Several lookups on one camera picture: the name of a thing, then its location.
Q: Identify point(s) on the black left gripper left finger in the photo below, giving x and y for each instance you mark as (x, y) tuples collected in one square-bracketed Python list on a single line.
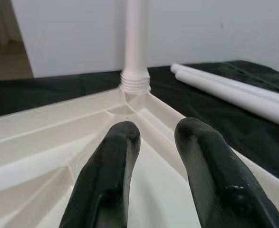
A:
[(101, 190)]

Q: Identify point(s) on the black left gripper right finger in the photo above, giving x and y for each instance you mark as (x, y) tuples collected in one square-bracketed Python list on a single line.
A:
[(224, 194)]

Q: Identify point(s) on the white plastic table top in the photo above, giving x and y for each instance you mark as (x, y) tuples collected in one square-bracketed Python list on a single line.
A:
[(46, 147)]

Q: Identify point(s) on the white plastic table leg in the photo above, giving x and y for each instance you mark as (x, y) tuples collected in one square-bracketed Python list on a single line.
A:
[(248, 107), (175, 67), (135, 35)]

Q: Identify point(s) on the black table cloth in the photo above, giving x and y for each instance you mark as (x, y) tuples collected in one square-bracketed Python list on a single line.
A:
[(213, 118)]

